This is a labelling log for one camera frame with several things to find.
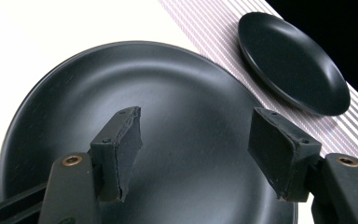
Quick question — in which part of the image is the small black plate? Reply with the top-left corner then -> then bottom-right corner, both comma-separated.
237,11 -> 351,117

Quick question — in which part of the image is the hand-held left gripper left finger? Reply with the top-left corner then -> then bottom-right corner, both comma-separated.
89,105 -> 144,203

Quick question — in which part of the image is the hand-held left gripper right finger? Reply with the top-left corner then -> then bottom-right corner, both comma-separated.
247,106 -> 323,201

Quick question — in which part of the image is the large black plate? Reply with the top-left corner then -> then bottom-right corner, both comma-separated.
0,40 -> 299,224

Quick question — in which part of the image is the brown white striped placemat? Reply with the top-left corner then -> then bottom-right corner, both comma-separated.
158,0 -> 358,174

